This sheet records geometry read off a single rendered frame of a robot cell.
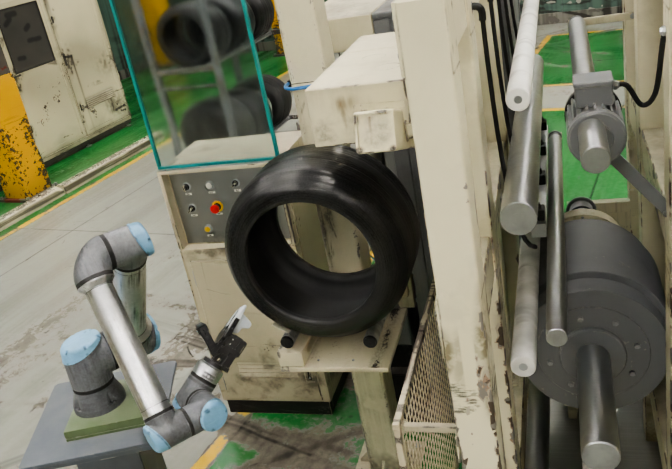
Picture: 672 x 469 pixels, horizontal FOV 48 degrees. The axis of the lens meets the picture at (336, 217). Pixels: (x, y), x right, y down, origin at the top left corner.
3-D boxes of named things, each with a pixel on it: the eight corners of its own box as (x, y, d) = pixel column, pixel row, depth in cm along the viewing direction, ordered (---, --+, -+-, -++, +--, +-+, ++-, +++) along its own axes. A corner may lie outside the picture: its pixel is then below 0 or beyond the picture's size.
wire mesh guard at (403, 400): (462, 414, 288) (439, 252, 261) (467, 414, 288) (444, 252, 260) (428, 623, 210) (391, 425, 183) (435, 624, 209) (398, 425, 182)
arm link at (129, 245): (102, 343, 287) (91, 224, 229) (145, 324, 295) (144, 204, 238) (120, 375, 280) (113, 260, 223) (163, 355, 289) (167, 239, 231)
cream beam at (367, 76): (365, 82, 237) (358, 36, 231) (445, 73, 229) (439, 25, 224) (312, 149, 184) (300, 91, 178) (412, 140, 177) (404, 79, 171)
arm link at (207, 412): (199, 442, 219) (183, 426, 229) (234, 423, 225) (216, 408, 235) (191, 415, 216) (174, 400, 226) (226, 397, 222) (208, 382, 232)
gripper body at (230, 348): (244, 338, 245) (223, 370, 242) (222, 324, 243) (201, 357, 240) (248, 341, 237) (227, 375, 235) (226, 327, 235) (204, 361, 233)
